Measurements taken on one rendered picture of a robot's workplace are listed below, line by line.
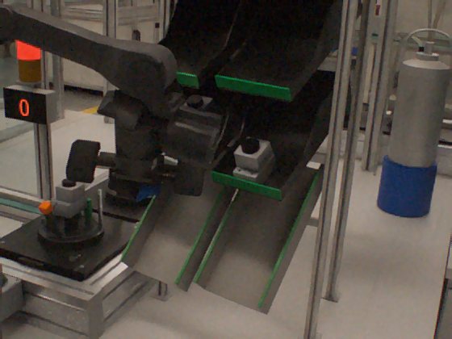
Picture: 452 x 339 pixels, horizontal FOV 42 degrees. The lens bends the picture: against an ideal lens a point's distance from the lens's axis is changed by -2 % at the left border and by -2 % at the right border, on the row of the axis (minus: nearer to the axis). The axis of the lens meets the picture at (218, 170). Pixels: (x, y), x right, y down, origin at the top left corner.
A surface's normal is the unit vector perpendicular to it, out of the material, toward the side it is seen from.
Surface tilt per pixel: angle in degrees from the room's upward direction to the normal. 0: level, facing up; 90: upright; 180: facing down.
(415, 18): 90
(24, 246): 0
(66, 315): 90
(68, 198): 90
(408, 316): 0
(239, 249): 45
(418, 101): 90
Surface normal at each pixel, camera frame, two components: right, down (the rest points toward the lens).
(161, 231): -0.36, -0.47
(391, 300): 0.05, -0.94
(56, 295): -0.40, 0.30
